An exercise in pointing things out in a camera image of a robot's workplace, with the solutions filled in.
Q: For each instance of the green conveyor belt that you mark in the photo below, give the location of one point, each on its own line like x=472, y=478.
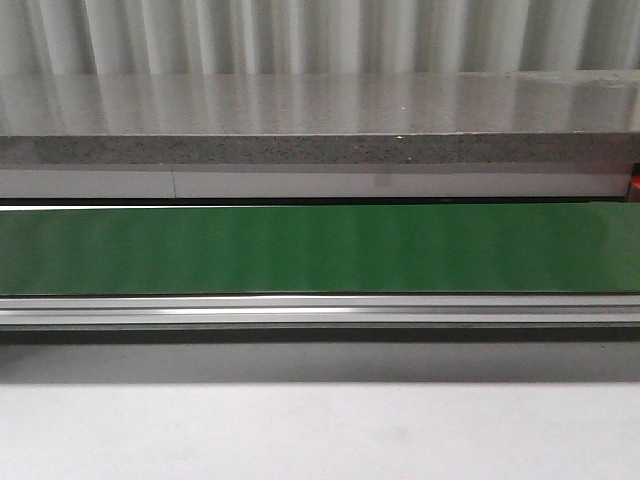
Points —
x=467, y=272

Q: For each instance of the red plastic tray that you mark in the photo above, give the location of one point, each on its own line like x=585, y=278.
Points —
x=634, y=185

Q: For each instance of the white corrugated curtain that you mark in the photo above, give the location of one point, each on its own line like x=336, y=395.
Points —
x=295, y=37

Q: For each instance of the grey speckled stone counter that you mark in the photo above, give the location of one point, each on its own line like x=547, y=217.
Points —
x=183, y=138

